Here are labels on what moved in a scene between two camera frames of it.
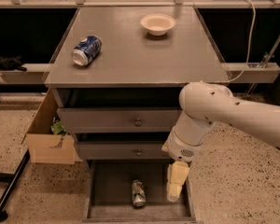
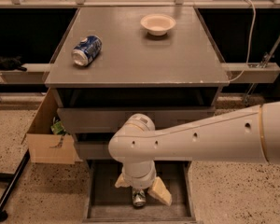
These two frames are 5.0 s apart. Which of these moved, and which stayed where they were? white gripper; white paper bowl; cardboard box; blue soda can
Moved: white gripper
Stayed: cardboard box; white paper bowl; blue soda can
